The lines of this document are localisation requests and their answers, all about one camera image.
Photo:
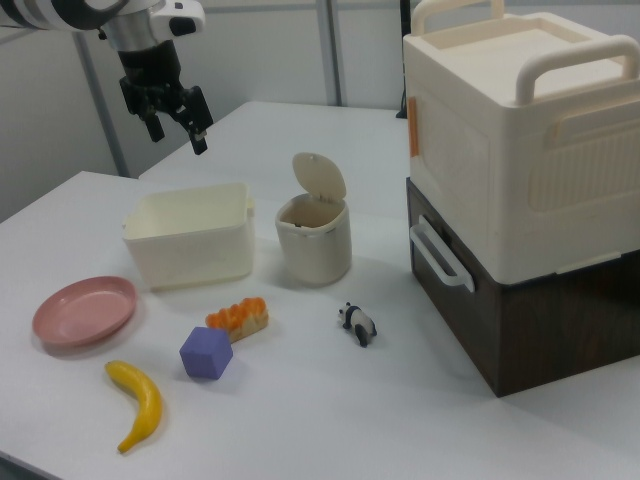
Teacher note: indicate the dark brown drawer cabinet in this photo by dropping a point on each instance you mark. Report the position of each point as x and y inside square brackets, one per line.
[550, 335]

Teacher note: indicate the cream trash can with lid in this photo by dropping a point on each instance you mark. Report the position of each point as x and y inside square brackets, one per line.
[315, 250]

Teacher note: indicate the cream plastic drawer box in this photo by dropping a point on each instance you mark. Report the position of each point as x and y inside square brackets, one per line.
[475, 175]

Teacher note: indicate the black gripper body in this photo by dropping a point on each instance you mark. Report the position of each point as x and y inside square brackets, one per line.
[150, 75]

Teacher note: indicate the yellow toy banana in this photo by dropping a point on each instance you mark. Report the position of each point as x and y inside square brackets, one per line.
[147, 400]

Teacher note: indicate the cream plastic storage bin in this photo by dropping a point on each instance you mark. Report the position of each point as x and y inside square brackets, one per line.
[190, 255]

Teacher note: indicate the black camera stand pole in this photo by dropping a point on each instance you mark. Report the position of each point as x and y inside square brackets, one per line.
[404, 50]

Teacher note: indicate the small panda figurine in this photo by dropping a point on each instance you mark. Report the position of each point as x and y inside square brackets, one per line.
[361, 325]

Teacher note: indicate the purple foam cube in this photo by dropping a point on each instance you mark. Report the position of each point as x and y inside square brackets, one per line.
[202, 355]

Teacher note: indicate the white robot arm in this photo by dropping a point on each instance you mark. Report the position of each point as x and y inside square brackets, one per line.
[135, 25]

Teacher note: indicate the pink plastic plate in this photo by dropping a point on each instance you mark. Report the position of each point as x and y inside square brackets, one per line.
[85, 312]

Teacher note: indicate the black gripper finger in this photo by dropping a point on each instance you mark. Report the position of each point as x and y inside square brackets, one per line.
[200, 142]
[155, 130]

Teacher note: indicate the toy bread with orange glaze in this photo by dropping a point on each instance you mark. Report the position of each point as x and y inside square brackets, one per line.
[245, 315]

